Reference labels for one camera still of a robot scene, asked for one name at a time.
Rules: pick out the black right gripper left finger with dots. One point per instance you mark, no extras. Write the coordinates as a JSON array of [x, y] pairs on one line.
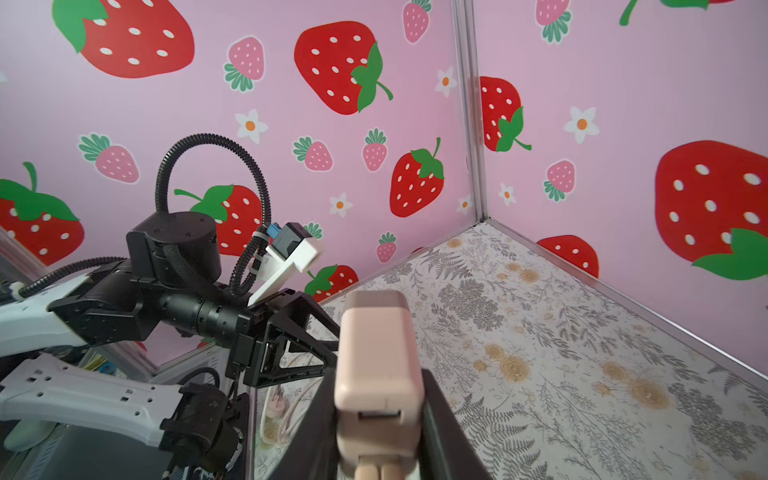
[[313, 453]]

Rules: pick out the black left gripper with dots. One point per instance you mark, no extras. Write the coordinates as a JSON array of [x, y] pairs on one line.
[[263, 337]]

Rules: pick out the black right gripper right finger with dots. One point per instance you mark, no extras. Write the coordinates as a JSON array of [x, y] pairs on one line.
[[444, 452]]

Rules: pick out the pink USB charger plug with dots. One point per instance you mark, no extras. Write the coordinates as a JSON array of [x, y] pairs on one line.
[[379, 390]]

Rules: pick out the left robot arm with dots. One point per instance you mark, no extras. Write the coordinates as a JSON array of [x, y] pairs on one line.
[[171, 275]]

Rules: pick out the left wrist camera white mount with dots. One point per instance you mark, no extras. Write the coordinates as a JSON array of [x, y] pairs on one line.
[[293, 250]]

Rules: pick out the aluminium frame corner post left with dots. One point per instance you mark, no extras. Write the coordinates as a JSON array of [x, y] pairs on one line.
[[469, 81]]

